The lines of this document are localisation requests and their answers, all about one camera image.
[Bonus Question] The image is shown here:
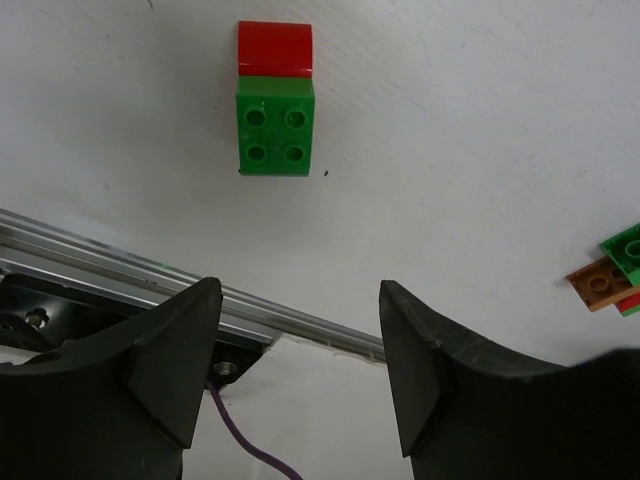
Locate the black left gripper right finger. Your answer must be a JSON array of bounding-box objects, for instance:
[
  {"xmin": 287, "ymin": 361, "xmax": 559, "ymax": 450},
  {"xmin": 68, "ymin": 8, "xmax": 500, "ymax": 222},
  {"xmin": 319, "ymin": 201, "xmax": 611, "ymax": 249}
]
[{"xmin": 379, "ymin": 280, "xmax": 639, "ymax": 479}]

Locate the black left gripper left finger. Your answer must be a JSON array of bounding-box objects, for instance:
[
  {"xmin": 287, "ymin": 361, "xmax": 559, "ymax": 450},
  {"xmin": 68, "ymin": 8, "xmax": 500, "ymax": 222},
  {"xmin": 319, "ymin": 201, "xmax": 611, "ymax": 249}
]
[{"xmin": 1, "ymin": 302, "xmax": 219, "ymax": 479}]

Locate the green lego brick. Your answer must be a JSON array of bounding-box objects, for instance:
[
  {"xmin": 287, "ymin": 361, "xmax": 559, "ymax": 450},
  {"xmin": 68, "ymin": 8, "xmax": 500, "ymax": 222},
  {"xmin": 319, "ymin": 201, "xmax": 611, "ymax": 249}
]
[{"xmin": 236, "ymin": 76, "xmax": 315, "ymax": 177}]

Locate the red curved lego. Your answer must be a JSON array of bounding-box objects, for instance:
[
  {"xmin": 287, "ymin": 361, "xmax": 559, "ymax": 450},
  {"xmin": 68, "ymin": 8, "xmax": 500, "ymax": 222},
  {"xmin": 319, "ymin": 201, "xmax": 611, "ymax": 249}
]
[{"xmin": 237, "ymin": 21, "xmax": 313, "ymax": 79}]

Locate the green red brown lego stack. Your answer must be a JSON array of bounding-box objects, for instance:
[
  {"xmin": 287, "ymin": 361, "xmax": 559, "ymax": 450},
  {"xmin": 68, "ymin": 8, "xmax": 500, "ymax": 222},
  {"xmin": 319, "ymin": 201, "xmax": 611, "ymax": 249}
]
[{"xmin": 566, "ymin": 224, "xmax": 639, "ymax": 317}]

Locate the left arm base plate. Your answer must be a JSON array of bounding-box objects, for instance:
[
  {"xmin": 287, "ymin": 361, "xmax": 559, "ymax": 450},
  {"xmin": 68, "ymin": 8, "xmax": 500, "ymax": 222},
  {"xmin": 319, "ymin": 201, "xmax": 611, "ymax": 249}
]
[{"xmin": 0, "ymin": 272, "xmax": 274, "ymax": 386}]

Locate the aluminium front rail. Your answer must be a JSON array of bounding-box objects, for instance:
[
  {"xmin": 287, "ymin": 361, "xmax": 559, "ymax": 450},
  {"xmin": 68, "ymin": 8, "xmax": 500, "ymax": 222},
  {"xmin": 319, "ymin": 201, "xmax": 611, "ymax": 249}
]
[{"xmin": 1, "ymin": 210, "xmax": 385, "ymax": 363}]

